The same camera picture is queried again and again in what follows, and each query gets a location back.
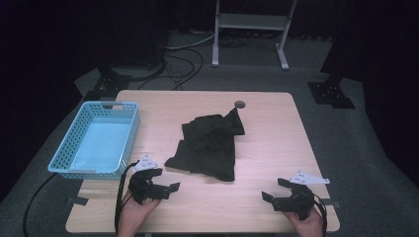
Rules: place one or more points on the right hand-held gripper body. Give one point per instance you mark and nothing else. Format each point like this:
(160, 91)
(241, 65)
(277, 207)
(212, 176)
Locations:
(301, 197)

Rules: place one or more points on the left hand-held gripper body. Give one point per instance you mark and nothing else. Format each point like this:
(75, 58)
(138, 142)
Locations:
(141, 184)

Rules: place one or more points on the light blue perforated plastic basket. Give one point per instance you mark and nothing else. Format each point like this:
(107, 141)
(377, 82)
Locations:
(99, 144)

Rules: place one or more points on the black tape strip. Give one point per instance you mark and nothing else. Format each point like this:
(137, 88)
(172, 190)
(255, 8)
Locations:
(78, 200)
(332, 203)

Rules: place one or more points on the white metal stand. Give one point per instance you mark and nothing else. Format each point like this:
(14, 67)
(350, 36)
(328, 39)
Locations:
(250, 21)

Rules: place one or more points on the person's left hand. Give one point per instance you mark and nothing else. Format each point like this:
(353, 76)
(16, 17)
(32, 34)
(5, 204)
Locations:
(136, 214)

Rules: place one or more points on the black stand base plate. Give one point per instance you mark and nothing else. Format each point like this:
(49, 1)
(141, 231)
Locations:
(331, 95)
(107, 87)

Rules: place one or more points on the person's right hand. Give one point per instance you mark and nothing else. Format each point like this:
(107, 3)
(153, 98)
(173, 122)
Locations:
(306, 225)

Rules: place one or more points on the grey round table grommet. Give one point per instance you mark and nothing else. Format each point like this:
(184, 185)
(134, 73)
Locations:
(239, 104)

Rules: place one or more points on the black short-sleeved shirt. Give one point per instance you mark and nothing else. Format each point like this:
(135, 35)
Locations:
(210, 148)

